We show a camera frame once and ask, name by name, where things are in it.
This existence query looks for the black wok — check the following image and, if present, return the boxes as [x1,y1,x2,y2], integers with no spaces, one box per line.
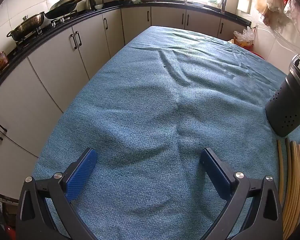
[44,0,87,20]

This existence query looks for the black kitchen countertop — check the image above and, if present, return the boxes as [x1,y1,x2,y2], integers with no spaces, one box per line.
[0,0,252,100]

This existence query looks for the hanging clear plastic bags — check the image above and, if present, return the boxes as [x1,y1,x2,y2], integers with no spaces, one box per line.
[255,0,300,40]

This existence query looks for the black gas stove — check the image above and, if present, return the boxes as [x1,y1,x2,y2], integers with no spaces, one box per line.
[15,10,78,50]

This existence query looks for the white cutting board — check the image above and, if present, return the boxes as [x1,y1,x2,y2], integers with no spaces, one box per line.
[237,0,253,14]

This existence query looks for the golden lidded pot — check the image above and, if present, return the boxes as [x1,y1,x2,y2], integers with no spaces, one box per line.
[7,11,45,42]

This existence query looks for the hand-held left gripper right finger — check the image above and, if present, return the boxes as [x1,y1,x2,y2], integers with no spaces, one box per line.
[199,148,284,240]

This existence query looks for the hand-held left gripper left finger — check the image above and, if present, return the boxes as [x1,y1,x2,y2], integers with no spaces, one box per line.
[16,148,98,240]

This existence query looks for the dark grey utensil holder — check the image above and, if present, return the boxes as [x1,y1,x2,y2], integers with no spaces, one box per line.
[265,64,300,137]

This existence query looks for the blue tablecloth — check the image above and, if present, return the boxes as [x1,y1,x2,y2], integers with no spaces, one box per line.
[31,25,300,240]

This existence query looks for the orange trash bin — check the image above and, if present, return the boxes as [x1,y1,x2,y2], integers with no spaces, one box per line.
[234,27,255,52]

